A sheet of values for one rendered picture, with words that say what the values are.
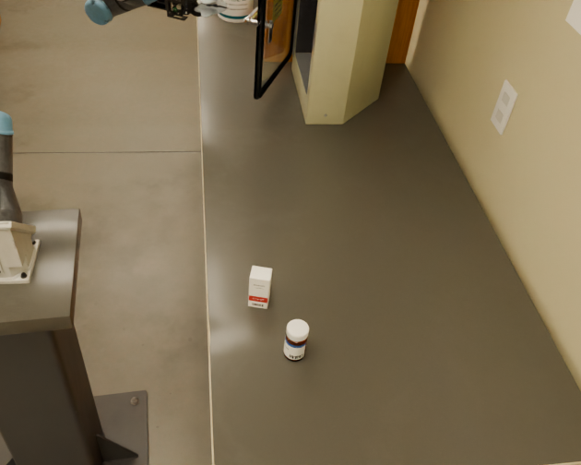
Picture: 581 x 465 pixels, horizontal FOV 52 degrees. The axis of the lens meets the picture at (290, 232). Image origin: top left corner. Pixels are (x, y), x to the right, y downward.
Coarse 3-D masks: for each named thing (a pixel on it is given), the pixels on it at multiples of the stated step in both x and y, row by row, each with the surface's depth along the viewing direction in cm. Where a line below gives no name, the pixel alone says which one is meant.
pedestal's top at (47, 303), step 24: (24, 216) 136; (48, 216) 136; (72, 216) 137; (48, 240) 131; (72, 240) 132; (48, 264) 126; (72, 264) 127; (0, 288) 120; (24, 288) 121; (48, 288) 121; (72, 288) 122; (0, 312) 116; (24, 312) 117; (48, 312) 117; (72, 312) 120
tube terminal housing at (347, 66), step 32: (320, 0) 148; (352, 0) 149; (384, 0) 158; (320, 32) 154; (352, 32) 155; (384, 32) 167; (320, 64) 160; (352, 64) 161; (384, 64) 177; (320, 96) 167; (352, 96) 170
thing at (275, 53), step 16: (272, 0) 158; (288, 0) 171; (272, 16) 162; (288, 16) 175; (256, 32) 156; (272, 32) 166; (288, 32) 180; (256, 48) 158; (272, 48) 170; (288, 48) 185; (256, 64) 162; (272, 64) 174; (256, 80) 165
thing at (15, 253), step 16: (0, 224) 111; (16, 224) 114; (0, 240) 114; (16, 240) 115; (32, 240) 128; (0, 256) 117; (16, 256) 117; (32, 256) 125; (0, 272) 119; (16, 272) 121
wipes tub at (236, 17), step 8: (224, 0) 212; (232, 0) 211; (240, 0) 211; (248, 0) 213; (232, 8) 213; (240, 8) 213; (248, 8) 215; (224, 16) 216; (232, 16) 215; (240, 16) 215
